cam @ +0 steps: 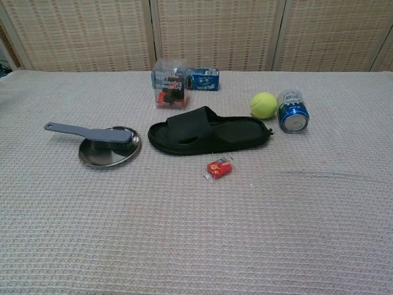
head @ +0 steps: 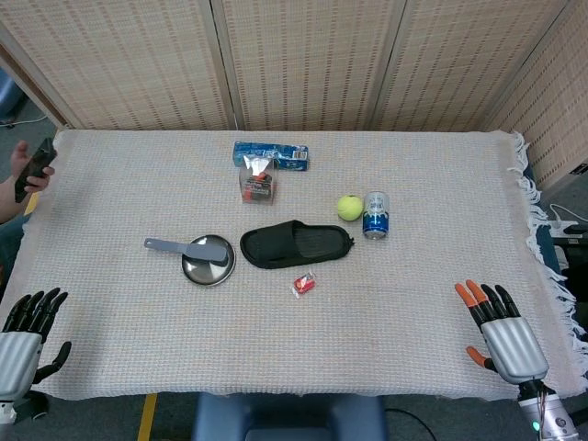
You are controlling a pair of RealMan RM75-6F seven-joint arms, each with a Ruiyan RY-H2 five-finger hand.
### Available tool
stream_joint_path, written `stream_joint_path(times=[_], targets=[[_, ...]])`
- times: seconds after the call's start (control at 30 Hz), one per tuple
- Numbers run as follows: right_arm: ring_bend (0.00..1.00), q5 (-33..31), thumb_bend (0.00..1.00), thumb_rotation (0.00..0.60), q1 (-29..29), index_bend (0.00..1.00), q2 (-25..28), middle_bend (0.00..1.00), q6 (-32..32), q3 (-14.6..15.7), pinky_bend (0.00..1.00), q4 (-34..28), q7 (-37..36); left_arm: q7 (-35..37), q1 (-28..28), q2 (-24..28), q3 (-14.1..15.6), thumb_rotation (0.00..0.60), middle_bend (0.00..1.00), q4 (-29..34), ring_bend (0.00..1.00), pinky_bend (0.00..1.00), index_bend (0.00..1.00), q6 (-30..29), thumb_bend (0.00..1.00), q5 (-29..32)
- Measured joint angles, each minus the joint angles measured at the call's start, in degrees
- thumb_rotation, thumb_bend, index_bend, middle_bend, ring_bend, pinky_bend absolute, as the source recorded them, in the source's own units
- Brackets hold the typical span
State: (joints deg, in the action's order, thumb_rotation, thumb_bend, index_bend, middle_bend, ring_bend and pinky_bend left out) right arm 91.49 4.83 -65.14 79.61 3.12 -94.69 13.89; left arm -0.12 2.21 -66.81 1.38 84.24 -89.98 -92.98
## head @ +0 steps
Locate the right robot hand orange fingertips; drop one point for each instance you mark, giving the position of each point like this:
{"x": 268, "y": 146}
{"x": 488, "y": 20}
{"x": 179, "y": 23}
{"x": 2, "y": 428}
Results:
{"x": 514, "y": 344}

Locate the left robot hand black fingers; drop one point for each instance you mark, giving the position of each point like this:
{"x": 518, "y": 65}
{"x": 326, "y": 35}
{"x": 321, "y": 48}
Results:
{"x": 20, "y": 349}

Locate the bare person hand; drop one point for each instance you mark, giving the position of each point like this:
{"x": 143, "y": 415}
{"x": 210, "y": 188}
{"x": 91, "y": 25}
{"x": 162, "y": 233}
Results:
{"x": 39, "y": 181}

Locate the black smartphone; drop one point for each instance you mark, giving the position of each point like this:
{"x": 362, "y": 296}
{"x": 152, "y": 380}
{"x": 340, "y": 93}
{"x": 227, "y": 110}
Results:
{"x": 34, "y": 167}

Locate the black fabric pouch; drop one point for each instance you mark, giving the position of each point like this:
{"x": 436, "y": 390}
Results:
{"x": 294, "y": 243}

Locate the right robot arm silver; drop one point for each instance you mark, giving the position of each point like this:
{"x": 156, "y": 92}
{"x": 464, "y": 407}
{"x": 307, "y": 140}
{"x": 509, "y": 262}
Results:
{"x": 549, "y": 413}

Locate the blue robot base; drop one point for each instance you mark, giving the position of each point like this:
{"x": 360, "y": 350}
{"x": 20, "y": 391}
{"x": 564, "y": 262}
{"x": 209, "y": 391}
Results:
{"x": 289, "y": 420}

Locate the blue round chair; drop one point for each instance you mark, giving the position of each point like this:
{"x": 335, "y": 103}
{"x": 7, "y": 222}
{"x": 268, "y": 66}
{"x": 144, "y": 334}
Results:
{"x": 8, "y": 96}

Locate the white power adapter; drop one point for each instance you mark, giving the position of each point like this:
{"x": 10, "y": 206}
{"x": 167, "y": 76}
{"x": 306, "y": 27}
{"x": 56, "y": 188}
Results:
{"x": 562, "y": 222}

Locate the blue drink can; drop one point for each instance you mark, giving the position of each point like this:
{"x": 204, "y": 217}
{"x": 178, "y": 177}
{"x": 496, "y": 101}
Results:
{"x": 376, "y": 216}

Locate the round stainless steel plate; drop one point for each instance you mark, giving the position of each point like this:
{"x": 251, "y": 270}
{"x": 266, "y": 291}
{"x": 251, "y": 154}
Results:
{"x": 206, "y": 273}

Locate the yellow-green tennis ball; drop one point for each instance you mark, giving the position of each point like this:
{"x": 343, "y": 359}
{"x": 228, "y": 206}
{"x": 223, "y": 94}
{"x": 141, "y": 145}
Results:
{"x": 350, "y": 207}

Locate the small red candy packet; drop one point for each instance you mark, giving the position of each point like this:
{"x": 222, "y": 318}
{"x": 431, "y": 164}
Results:
{"x": 304, "y": 285}

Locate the clear box with red toy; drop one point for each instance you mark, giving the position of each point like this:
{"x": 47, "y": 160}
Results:
{"x": 258, "y": 184}

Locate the blue cookie box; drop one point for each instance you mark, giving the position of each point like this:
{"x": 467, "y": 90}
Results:
{"x": 275, "y": 155}

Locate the beige woven tablecloth with fringe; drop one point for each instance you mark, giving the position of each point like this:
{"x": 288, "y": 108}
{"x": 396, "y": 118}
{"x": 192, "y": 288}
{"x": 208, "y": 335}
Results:
{"x": 275, "y": 335}

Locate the woven bamboo folding screen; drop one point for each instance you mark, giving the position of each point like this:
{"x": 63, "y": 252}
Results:
{"x": 298, "y": 59}

